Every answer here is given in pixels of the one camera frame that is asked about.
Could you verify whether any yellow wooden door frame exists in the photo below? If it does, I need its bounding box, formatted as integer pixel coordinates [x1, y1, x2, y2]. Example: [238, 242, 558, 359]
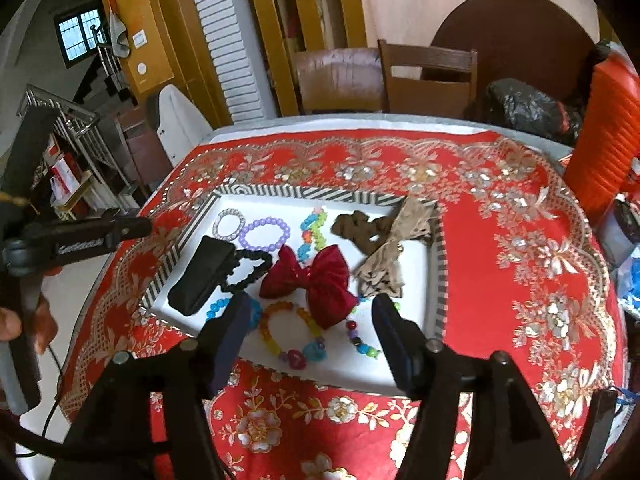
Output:
[242, 0, 368, 116]

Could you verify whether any blue bead bracelet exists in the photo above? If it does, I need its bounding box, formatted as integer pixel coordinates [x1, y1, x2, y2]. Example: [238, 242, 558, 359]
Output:
[205, 296, 264, 332]

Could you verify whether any wooden slat chair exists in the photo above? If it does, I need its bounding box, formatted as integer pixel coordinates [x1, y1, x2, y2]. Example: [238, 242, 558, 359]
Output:
[377, 39, 478, 116]

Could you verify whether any window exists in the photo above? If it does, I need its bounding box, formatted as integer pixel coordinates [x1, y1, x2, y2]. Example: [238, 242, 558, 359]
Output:
[54, 6, 108, 68]

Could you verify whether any black cable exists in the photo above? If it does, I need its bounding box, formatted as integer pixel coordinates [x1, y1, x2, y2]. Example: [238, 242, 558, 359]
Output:
[41, 345, 65, 436]

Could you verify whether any red satin bow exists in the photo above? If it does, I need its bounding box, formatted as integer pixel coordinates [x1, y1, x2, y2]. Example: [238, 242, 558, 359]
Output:
[259, 245, 360, 331]

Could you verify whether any clear bead bracelet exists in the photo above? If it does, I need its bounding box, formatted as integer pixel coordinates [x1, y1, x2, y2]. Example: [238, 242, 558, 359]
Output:
[214, 207, 247, 240]

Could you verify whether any orange yellow bead bracelet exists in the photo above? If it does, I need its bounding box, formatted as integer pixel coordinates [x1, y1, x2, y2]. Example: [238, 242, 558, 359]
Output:
[257, 300, 330, 372]

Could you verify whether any mixed round bead bracelet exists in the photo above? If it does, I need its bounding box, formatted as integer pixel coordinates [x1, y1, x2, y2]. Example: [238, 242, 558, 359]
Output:
[345, 302, 402, 361]

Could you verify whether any white tray with striped rim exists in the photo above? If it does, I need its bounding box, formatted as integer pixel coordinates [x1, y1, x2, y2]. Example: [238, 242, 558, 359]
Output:
[139, 184, 447, 398]

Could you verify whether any black case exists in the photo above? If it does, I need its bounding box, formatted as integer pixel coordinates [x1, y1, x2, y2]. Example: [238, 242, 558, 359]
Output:
[167, 235, 236, 317]

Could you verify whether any red floral tablecloth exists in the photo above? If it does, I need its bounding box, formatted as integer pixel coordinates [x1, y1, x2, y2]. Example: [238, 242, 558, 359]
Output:
[60, 127, 628, 480]

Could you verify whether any dark round table top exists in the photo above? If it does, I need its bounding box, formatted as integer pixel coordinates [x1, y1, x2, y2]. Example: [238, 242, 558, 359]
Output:
[430, 0, 598, 106]

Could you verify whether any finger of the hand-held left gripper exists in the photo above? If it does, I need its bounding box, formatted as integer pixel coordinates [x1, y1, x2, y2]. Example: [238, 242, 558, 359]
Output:
[102, 215, 153, 250]

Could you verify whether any brown plush bow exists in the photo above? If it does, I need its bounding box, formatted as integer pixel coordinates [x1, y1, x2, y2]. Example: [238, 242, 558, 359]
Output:
[332, 211, 401, 261]

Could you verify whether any brown cushioned chair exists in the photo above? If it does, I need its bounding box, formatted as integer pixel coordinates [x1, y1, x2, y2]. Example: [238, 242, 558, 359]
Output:
[290, 47, 388, 113]

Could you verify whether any person's left hand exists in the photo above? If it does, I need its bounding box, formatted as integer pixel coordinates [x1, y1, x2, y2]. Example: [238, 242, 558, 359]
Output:
[0, 292, 59, 357]

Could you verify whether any beige leopard print bow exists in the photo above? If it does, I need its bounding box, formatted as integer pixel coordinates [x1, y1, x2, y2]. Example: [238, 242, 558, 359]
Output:
[354, 196, 441, 301]

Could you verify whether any purple bead bracelet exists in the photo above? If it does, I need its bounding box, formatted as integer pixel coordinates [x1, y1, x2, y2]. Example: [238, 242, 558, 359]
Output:
[239, 216, 292, 253]

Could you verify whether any grey hanging cloth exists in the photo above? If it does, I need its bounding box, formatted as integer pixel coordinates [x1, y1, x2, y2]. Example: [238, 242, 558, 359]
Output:
[107, 10, 132, 58]

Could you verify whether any orange ribbed container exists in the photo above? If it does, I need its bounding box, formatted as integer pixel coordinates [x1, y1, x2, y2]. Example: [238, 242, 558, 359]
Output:
[565, 52, 640, 223]

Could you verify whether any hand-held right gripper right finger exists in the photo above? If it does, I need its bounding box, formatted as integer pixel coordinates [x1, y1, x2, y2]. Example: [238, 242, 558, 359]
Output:
[371, 292, 571, 480]

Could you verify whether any black plastic bag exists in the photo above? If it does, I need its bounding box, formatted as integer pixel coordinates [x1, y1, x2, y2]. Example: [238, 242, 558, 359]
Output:
[482, 77, 583, 146]

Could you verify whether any multicolour flower bead bracelet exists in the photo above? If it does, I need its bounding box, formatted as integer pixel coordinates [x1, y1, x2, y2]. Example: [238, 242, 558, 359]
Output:
[297, 205, 328, 263]

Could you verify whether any black scrunchie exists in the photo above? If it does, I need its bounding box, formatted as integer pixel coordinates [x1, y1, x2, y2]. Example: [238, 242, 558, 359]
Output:
[220, 249, 274, 295]

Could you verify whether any blue plastic bag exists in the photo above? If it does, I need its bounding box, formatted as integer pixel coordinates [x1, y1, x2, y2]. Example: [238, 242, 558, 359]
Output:
[617, 257, 640, 318]

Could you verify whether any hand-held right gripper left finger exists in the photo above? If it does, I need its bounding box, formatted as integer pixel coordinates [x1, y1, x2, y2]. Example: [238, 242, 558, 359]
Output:
[50, 291, 253, 480]

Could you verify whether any red white box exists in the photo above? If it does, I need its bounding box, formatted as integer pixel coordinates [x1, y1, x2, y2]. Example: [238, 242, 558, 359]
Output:
[50, 157, 83, 198]

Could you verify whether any steel stair railing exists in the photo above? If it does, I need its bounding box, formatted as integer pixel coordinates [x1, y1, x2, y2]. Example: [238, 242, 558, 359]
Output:
[92, 22, 126, 93]

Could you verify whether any white louvered shutter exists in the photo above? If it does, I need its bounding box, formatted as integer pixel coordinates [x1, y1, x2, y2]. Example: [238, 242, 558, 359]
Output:
[185, 0, 281, 123]

